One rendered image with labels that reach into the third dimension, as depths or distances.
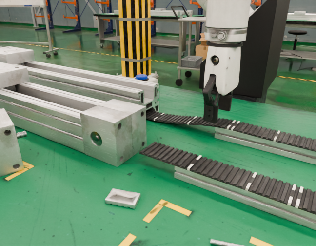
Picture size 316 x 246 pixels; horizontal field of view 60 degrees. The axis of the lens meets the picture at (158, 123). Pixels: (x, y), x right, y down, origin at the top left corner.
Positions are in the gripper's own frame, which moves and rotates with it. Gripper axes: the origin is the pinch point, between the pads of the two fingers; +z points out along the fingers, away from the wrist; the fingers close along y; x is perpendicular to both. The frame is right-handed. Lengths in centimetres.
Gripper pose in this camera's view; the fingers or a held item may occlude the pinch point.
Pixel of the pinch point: (217, 111)
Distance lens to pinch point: 65.2
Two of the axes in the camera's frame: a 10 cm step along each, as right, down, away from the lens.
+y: 5.5, -3.4, 7.6
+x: -8.4, -2.2, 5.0
